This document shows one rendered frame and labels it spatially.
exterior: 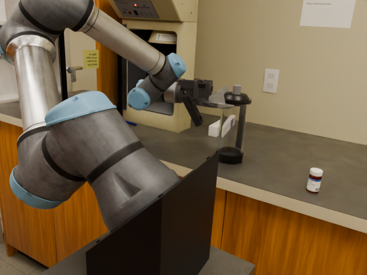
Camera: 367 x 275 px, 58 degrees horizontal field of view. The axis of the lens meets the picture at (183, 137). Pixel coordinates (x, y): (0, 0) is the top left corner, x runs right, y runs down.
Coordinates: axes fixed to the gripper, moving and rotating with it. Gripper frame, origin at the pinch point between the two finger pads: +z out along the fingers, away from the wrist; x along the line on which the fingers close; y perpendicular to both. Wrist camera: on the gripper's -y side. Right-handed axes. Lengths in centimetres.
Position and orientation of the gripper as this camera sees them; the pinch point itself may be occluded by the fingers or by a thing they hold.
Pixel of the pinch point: (234, 104)
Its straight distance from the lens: 116.8
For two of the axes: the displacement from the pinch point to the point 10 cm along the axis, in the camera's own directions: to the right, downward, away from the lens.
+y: 0.5, -9.5, -3.2
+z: 9.6, 1.3, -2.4
